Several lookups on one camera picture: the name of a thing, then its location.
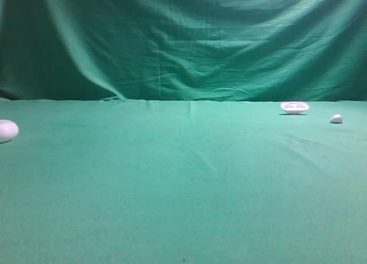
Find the white open case lid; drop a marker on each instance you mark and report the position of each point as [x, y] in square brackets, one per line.
[294, 108]

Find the small white earbud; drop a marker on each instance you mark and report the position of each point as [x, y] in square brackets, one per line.
[336, 119]

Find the green tablecloth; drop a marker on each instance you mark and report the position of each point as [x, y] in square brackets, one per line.
[134, 181]

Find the green backdrop curtain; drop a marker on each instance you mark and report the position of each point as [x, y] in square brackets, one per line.
[221, 50]

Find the white bluetooth earphone case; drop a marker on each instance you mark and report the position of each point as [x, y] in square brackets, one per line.
[8, 130]

